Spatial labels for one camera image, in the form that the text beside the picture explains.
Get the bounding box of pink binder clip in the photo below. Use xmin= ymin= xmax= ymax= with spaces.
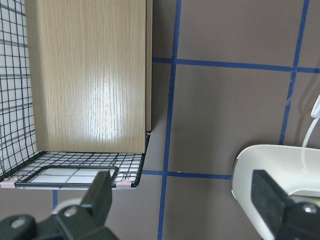
xmin=116 ymin=173 xmax=132 ymax=190
xmin=0 ymin=177 xmax=19 ymax=189

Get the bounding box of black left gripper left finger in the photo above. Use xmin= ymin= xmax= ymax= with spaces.
xmin=80 ymin=171 xmax=112 ymax=227

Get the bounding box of wire basket with checked liner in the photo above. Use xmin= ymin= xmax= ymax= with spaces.
xmin=0 ymin=0 xmax=152 ymax=189

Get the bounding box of wooden box in basket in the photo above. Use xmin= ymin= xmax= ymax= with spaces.
xmin=25 ymin=0 xmax=153 ymax=153

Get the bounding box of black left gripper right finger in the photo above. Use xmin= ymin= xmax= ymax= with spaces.
xmin=251 ymin=170 xmax=293 ymax=228

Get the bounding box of white toaster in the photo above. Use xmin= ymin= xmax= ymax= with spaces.
xmin=231 ymin=144 xmax=320 ymax=240

